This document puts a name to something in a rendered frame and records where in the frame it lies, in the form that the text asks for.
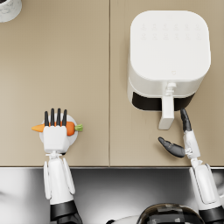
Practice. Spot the orange carrot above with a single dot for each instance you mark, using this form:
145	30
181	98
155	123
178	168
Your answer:
71	128

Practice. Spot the pale air fryer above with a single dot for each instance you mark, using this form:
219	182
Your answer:
169	55

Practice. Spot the small white plate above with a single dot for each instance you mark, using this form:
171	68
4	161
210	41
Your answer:
73	139

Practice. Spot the dark round robot body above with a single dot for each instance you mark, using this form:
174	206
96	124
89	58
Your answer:
170	215

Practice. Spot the white marbled pot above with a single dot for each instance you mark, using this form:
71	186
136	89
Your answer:
8	8

